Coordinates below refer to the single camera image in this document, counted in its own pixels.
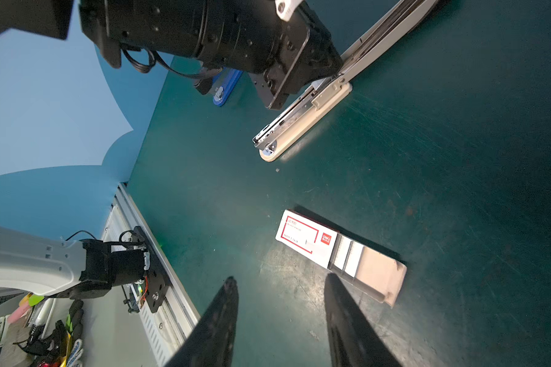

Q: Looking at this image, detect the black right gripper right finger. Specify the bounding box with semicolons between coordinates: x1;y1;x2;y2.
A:
324;273;400;366

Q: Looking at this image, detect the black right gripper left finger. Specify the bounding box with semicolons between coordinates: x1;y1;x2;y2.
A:
165;276;239;367

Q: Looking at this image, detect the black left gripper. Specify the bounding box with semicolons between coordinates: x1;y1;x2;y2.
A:
249;2;343;110

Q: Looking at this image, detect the beige black stapler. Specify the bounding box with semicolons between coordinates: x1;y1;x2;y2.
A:
253;0;438;162

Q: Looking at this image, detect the red white staple box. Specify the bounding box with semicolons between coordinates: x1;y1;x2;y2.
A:
275;210;407;307

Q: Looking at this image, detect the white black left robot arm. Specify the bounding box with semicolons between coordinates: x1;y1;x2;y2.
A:
0;1;342;109

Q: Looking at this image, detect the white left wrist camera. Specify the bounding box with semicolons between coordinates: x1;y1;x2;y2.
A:
274;0;304;21

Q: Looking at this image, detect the aluminium front rail frame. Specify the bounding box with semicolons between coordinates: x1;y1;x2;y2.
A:
102;183;201;366

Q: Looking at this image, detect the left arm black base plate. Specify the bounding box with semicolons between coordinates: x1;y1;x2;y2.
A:
134;226;171;313

